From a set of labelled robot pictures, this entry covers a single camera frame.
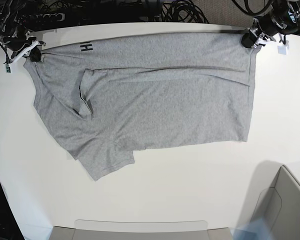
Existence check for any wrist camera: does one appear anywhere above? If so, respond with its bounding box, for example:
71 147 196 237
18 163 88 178
277 43 290 55
5 63 11 73

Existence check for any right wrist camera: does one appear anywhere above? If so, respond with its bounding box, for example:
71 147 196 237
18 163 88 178
5 63 11 73

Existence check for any grey T-shirt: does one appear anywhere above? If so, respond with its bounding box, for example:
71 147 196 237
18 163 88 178
24 32 259 181

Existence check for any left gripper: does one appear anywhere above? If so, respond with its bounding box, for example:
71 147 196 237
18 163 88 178
241 18 276 48

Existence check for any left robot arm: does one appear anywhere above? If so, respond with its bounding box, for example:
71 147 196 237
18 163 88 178
241 0 300 48

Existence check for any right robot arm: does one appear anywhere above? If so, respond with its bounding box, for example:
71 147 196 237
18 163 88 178
0 0 45 66

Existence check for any black cable bundle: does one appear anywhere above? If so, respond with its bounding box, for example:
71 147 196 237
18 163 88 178
162 0 211 25

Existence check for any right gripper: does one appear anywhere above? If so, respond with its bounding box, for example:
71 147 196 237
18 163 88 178
0 36 44 64

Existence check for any beige chair back bottom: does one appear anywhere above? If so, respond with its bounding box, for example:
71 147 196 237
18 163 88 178
49 219 233 240

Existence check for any black power strip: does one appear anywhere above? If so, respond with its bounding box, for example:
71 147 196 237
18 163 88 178
24 13 66 23

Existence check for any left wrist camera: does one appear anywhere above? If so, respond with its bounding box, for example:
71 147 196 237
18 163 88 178
277 43 290 55

